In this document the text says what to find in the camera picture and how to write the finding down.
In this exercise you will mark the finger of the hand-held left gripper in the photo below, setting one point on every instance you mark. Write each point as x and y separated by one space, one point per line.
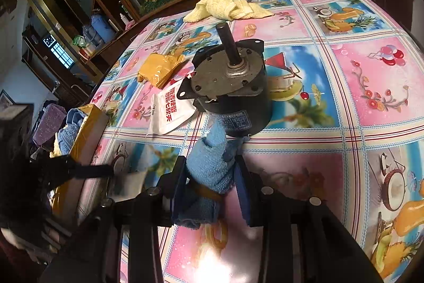
89 171

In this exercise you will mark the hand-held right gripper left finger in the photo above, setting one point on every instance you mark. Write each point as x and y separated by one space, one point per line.
177 191

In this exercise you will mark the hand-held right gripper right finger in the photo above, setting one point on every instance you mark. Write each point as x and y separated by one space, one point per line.
243 196

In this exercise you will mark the white foam box yellow tape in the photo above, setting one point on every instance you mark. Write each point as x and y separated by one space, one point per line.
86 137

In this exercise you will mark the small blue towel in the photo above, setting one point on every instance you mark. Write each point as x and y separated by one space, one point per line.
212 167

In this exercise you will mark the large blue towel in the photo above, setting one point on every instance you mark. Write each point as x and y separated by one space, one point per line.
69 133

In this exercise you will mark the purple floral cloth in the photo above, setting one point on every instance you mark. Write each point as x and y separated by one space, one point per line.
49 124

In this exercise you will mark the white red-print wipes packet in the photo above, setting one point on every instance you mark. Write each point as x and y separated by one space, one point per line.
167 114

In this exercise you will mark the black electric motor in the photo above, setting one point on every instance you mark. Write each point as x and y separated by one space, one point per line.
232 97

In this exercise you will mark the orange plastic packet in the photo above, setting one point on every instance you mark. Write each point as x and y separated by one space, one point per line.
159 67

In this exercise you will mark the printed pink blue tablecloth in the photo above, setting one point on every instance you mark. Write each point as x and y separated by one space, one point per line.
347 124

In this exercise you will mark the small blue bottle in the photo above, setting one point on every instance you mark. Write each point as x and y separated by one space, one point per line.
87 34

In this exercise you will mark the large blue bottle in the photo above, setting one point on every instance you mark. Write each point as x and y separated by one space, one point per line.
101 29

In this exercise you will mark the dark wooden display cabinet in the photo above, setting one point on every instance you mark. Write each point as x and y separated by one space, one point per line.
59 21

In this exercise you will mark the small white bottle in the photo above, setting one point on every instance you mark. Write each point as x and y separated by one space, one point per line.
123 18

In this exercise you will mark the crumpled pale yellow towel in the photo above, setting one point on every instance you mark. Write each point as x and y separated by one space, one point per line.
225 6

